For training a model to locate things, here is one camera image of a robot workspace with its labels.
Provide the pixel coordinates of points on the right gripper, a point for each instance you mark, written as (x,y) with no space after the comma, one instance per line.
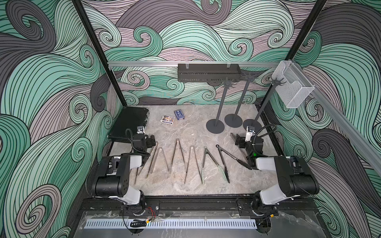
(239,141)

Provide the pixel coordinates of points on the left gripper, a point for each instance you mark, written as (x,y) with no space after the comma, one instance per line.
(150,141)

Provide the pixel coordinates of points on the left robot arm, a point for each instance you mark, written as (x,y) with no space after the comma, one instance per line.
(112,179)

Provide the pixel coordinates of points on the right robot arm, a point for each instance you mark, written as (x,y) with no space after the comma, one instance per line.
(294,177)

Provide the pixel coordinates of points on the colourful card box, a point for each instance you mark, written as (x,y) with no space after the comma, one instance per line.
(167,119)

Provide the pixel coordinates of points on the blue card box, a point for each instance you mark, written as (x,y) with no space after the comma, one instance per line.
(179,114)

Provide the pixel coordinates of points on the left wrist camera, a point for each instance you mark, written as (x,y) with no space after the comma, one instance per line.
(140,130)

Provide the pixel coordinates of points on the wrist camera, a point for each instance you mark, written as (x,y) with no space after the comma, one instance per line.
(140,130)
(251,130)

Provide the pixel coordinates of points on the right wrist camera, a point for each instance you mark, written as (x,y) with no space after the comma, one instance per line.
(251,130)

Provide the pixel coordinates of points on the clear plastic wall bin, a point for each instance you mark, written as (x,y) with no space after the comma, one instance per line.
(291,83)

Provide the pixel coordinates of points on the aluminium rail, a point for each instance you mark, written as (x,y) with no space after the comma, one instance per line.
(150,63)

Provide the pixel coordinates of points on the black wall shelf rack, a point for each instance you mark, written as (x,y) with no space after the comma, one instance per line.
(208,73)

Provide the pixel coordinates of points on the white slotted cable duct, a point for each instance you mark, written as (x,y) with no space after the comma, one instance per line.
(174,224)

